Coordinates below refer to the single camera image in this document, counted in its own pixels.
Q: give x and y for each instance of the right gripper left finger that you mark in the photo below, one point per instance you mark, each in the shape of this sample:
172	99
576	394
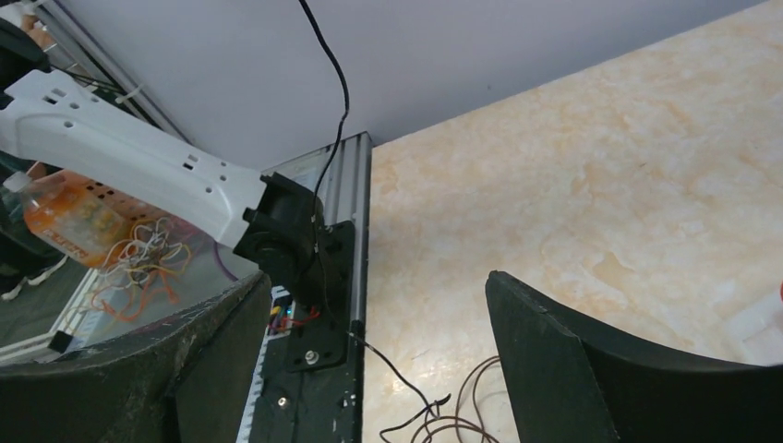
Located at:
182	378

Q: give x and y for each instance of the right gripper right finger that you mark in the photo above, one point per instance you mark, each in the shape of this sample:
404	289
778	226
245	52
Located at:
573	378

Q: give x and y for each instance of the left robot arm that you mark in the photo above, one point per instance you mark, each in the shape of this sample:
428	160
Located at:
46	116

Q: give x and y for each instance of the orange drink bottle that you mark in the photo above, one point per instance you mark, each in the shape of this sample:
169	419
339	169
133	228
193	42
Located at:
70	218

